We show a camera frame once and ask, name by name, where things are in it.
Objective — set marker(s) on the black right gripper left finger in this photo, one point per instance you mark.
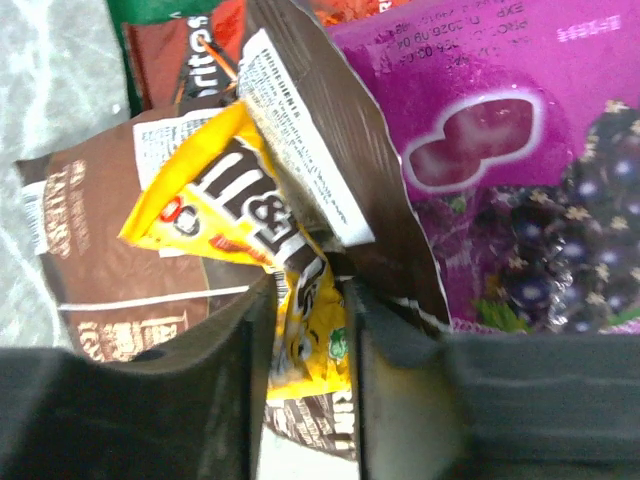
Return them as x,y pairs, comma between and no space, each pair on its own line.
189,408

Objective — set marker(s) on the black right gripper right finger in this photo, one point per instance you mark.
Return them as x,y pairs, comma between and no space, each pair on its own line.
498,406

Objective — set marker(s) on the yellow candy packet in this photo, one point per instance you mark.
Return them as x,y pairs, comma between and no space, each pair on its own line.
218,197

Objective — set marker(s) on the brown chips bag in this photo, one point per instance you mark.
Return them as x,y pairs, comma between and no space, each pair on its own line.
121,299

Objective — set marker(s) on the purple snack pouch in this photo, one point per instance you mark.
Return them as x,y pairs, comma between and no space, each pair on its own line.
517,125

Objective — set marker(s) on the red doritos bag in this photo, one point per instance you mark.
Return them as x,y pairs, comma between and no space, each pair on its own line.
192,61

